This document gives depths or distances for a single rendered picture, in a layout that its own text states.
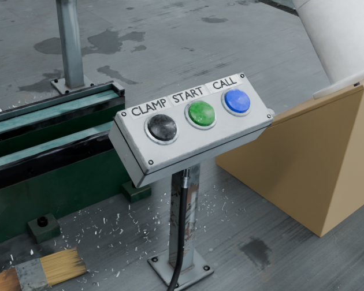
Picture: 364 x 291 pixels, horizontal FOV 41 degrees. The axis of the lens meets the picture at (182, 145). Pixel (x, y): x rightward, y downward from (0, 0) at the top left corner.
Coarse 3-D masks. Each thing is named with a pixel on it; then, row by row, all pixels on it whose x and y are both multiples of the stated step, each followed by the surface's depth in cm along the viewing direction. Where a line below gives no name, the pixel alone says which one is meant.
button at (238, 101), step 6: (234, 90) 54; (240, 90) 54; (228, 96) 53; (234, 96) 53; (240, 96) 53; (246, 96) 54; (228, 102) 53; (234, 102) 53; (240, 102) 53; (246, 102) 53; (234, 108) 53; (240, 108) 53; (246, 108) 53
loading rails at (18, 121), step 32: (64, 96) 80; (96, 96) 82; (0, 128) 74; (32, 128) 76; (64, 128) 79; (96, 128) 75; (0, 160) 67; (32, 160) 66; (64, 160) 70; (96, 160) 73; (0, 192) 66; (32, 192) 69; (64, 192) 73; (96, 192) 77; (128, 192) 78; (0, 224) 69; (32, 224) 71
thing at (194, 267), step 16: (176, 176) 58; (192, 176) 57; (176, 192) 59; (192, 192) 59; (176, 208) 60; (192, 208) 61; (176, 224) 62; (192, 224) 62; (176, 240) 63; (192, 240) 64; (160, 256) 69; (176, 256) 65; (192, 256) 66; (160, 272) 67; (176, 272) 60; (192, 272) 67; (208, 272) 67; (176, 288) 65
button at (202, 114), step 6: (198, 102) 51; (204, 102) 52; (192, 108) 51; (198, 108) 51; (204, 108) 51; (210, 108) 51; (192, 114) 50; (198, 114) 50; (204, 114) 51; (210, 114) 51; (192, 120) 50; (198, 120) 50; (204, 120) 50; (210, 120) 51
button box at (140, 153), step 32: (192, 96) 52; (224, 96) 53; (256, 96) 55; (128, 128) 48; (192, 128) 50; (224, 128) 52; (256, 128) 54; (128, 160) 50; (160, 160) 47; (192, 160) 52
